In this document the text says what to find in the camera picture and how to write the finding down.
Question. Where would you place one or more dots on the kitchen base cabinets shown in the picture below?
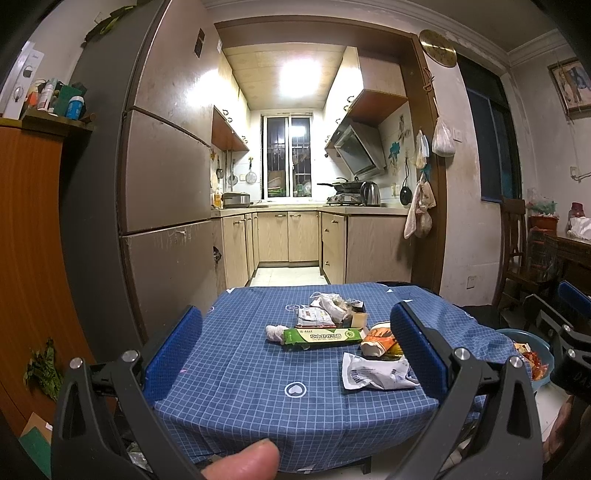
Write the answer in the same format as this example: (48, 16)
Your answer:
(348, 244)

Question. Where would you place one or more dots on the steel kettle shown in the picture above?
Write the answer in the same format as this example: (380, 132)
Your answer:
(370, 193)

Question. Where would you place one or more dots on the dark wooden table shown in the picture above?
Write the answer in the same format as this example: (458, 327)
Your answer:
(555, 258)

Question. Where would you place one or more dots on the range hood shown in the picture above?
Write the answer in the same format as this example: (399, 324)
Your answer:
(360, 147)

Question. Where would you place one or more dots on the wooden cabinet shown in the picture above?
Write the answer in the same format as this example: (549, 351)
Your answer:
(36, 302)

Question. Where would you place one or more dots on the kitchen window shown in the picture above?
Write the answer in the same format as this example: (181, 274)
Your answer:
(286, 143)

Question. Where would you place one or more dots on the blue checkered tablecloth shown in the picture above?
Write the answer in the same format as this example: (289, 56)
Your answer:
(236, 388)

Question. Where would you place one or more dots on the grey refrigerator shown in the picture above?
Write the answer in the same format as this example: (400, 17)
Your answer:
(135, 218)

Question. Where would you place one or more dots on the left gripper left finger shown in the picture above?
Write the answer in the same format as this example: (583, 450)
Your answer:
(105, 424)

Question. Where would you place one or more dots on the left hand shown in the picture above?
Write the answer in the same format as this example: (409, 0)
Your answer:
(259, 461)

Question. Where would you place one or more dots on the round wall clock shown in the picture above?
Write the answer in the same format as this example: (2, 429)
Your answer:
(438, 48)

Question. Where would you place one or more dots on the white wrapper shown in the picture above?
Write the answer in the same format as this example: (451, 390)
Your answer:
(384, 375)

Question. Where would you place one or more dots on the blue plastic basin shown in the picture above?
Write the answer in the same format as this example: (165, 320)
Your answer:
(536, 352)

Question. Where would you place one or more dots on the green toothpaste box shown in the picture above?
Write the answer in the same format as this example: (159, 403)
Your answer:
(307, 338)

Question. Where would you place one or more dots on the right hand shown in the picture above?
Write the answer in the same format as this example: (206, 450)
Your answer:
(565, 427)

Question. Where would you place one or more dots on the white tissue wad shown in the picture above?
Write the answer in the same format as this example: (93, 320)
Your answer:
(275, 333)

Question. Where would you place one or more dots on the orange snack wrapper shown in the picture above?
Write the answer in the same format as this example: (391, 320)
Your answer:
(380, 343)

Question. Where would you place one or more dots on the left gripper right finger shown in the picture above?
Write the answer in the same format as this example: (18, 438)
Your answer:
(507, 443)

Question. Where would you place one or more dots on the wooden chair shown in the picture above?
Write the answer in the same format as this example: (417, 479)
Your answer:
(513, 265)

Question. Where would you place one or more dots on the framed wall picture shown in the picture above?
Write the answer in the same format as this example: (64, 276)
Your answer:
(573, 86)

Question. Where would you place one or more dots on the hanging cloth bags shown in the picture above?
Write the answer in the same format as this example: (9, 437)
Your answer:
(419, 221)

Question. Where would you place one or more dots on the black frying pan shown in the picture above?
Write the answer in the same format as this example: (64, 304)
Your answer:
(350, 187)

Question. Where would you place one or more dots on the hanging white plastic bag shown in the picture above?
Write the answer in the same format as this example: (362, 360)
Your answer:
(443, 143)

